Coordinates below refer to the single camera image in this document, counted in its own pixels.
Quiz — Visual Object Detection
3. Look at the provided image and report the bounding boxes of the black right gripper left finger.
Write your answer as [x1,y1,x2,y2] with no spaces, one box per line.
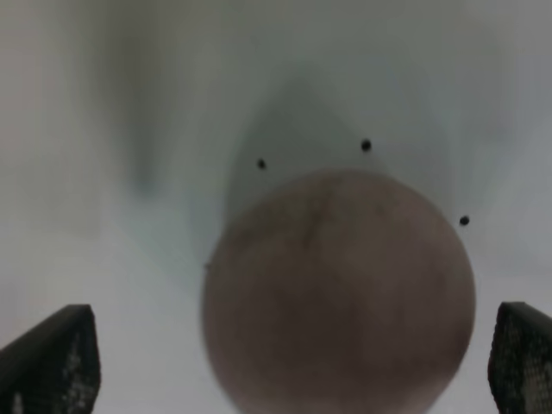
[1,304,101,413]

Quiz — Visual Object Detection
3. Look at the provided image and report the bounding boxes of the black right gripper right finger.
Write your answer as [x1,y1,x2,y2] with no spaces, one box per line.
[487,302,551,414]

